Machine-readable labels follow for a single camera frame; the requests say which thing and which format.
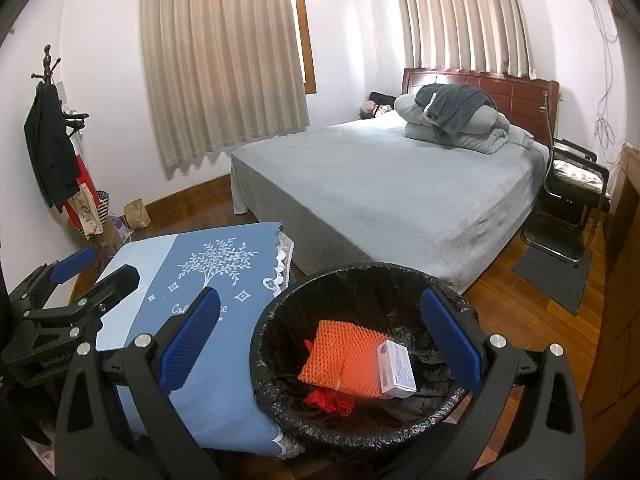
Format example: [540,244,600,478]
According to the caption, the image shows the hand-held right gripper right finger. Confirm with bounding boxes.
[420,286,587,480]

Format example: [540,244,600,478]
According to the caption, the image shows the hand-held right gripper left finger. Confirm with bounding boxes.
[54,286,236,480]

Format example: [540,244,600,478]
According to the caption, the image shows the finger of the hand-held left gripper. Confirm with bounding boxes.
[7,246,97,311]
[22,264,140,341]

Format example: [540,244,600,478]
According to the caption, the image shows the white cardboard box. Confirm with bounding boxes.
[376,339,417,400]

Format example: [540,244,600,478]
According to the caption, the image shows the bin with black liner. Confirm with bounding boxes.
[248,261,481,463]

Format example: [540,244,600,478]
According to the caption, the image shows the large orange foam mesh sheet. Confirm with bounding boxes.
[297,320,388,393]

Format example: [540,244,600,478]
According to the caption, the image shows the red cloth bag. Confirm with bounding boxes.
[302,387,358,417]

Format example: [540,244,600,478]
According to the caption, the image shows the brown cardboard box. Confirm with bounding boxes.
[80,227,121,261]

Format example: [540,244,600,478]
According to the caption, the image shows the canvas tote bag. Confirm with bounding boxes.
[66,184,105,240]

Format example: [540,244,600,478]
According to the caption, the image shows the purple and white object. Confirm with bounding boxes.
[107,215,133,243]

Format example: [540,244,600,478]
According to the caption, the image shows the striped bag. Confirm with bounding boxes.
[95,190,111,231]

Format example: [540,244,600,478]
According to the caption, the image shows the blue tree print tablecloth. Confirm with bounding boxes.
[95,221,306,461]

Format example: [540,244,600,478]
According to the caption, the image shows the brown paper bag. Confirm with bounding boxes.
[123,198,152,231]

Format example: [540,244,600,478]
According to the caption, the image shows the black jacket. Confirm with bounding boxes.
[23,82,82,213]

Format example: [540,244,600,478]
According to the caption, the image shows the grey floor mat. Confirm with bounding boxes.
[511,247,593,317]

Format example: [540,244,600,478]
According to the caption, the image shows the wooden cabinet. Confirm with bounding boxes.
[580,142,640,431]

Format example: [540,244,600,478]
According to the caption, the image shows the bed with grey sheet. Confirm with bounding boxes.
[231,110,551,295]

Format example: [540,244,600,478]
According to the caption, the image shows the black metal chair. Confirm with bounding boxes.
[520,137,612,265]

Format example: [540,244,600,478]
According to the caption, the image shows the wooden coat rack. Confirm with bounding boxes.
[31,44,90,133]

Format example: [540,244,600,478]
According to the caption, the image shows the folded light grey duvet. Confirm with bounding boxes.
[393,92,535,155]

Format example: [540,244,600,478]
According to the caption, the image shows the patterned chair cushion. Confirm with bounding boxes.
[552,162,608,193]

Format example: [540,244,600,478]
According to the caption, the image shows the dark grey blanket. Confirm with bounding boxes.
[415,82,498,147]

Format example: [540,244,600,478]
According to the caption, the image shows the wide beige curtain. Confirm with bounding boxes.
[140,0,312,176]

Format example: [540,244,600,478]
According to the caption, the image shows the pink bundle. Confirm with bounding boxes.
[359,101,396,120]

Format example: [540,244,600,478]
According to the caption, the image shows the wooden headboard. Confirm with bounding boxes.
[401,67,560,146]

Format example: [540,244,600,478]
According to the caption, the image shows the narrow beige curtain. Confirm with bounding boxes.
[395,0,537,80]

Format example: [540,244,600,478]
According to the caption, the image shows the grey charging cable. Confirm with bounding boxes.
[540,91,556,171]

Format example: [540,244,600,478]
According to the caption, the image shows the white wall cables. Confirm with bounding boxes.
[582,0,623,166]

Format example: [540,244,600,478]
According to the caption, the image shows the wooden window frame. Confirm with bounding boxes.
[290,0,318,96]

